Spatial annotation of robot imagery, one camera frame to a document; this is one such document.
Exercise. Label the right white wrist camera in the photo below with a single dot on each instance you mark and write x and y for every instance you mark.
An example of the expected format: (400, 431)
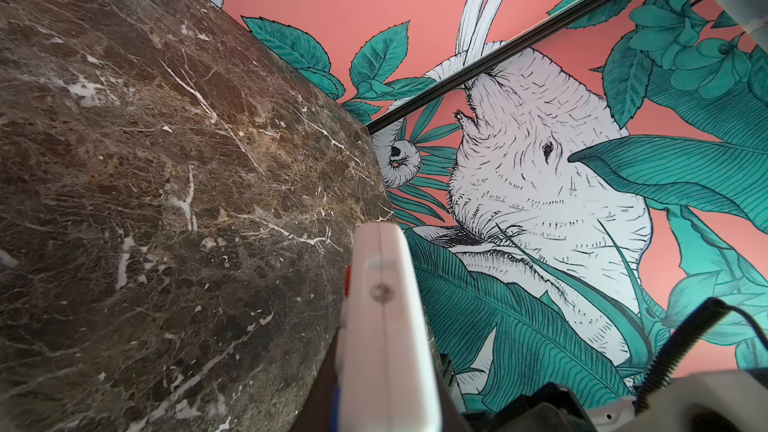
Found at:
(734, 400)

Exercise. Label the right black frame post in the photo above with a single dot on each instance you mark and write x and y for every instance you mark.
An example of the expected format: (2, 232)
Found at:
(553, 24)

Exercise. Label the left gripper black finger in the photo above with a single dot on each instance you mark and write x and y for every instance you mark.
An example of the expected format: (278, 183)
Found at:
(320, 409)

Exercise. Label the white remote control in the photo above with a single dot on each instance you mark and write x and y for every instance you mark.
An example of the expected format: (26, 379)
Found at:
(386, 379)

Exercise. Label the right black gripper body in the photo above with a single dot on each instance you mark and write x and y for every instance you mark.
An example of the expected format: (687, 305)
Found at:
(553, 408)

